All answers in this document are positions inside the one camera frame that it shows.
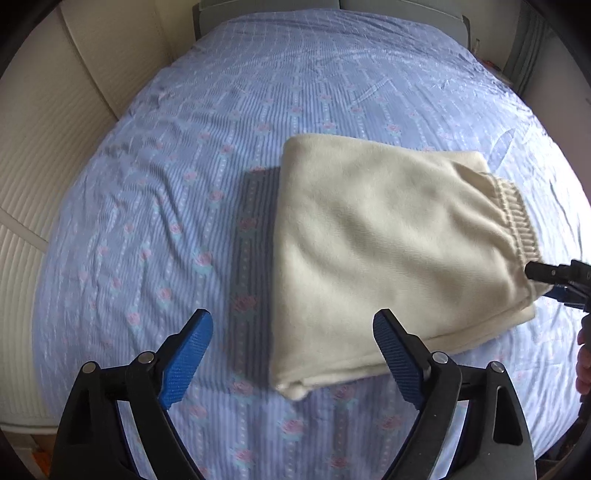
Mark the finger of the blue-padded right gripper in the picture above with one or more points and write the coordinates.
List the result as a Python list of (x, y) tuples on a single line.
[(568, 296)]

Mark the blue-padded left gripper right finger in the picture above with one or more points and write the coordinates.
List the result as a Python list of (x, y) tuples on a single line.
[(495, 442)]

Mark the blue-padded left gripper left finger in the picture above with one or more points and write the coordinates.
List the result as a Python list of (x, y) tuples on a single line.
[(91, 442)]

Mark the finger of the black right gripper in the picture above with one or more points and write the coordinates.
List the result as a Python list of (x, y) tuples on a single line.
[(548, 274)]

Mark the cream knit pants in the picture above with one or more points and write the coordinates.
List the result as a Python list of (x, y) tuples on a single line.
[(433, 236)]

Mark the person's right hand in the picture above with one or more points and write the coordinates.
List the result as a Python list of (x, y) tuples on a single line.
[(583, 364)]

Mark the white bedside table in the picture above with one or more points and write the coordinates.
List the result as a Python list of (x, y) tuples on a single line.
[(491, 66)]

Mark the dark green curtain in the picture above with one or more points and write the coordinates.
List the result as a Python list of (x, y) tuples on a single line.
[(531, 33)]

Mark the blue floral bed sheet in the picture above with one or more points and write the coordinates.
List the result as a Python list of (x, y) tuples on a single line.
[(175, 210)]

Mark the cream ribbed wardrobe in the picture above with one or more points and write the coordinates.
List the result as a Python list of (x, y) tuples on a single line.
[(71, 79)]

